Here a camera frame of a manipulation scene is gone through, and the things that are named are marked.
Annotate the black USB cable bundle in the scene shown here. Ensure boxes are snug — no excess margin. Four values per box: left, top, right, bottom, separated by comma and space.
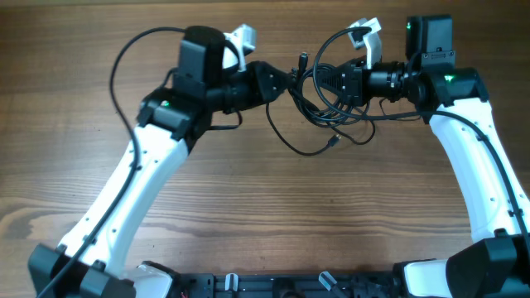
264, 51, 377, 157

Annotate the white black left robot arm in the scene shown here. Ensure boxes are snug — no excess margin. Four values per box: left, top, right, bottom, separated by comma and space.
28, 24, 291, 297

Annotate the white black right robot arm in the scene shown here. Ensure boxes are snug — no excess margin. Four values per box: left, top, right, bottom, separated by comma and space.
314, 15, 529, 297

